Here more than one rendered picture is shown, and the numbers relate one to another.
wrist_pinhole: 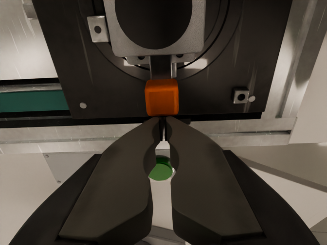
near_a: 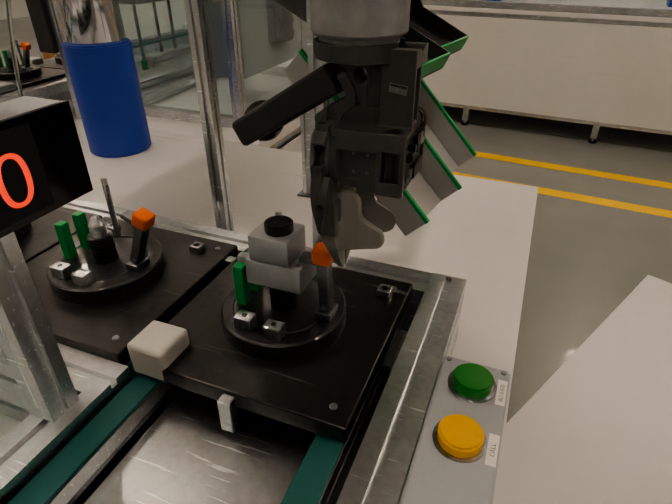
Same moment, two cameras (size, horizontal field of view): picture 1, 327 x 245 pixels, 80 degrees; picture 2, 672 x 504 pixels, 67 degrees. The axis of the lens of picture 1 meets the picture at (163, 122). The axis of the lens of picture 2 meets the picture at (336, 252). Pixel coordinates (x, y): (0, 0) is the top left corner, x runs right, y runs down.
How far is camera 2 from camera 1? 0.49 m
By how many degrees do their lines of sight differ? 75
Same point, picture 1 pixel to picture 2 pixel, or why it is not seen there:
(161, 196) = not seen: outside the picture
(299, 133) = (504, 309)
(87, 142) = (395, 448)
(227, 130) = (430, 313)
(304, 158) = not seen: outside the picture
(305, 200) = (653, 312)
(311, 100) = not seen: hidden behind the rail
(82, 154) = (416, 469)
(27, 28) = (225, 474)
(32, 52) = (248, 490)
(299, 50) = (368, 269)
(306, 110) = (468, 303)
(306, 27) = (352, 266)
